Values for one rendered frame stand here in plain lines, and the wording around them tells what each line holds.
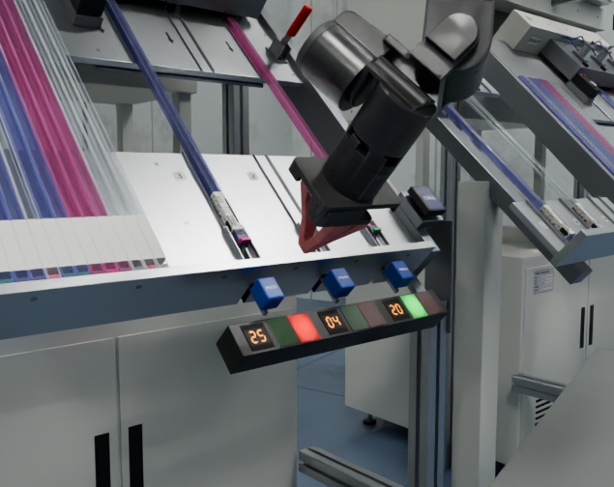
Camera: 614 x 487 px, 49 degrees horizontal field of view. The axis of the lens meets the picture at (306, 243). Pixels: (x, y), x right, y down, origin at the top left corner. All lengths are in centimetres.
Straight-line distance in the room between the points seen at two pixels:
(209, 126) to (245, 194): 431
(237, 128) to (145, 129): 427
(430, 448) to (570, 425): 42
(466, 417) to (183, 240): 73
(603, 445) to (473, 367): 66
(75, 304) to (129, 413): 43
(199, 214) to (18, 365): 34
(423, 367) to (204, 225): 42
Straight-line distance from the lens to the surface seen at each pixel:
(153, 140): 555
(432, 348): 102
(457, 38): 58
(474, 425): 130
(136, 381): 106
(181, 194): 80
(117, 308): 69
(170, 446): 112
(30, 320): 66
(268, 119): 482
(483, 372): 127
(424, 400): 104
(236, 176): 87
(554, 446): 62
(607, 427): 68
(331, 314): 79
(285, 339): 73
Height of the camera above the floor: 83
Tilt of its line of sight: 6 degrees down
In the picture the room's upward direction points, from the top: straight up
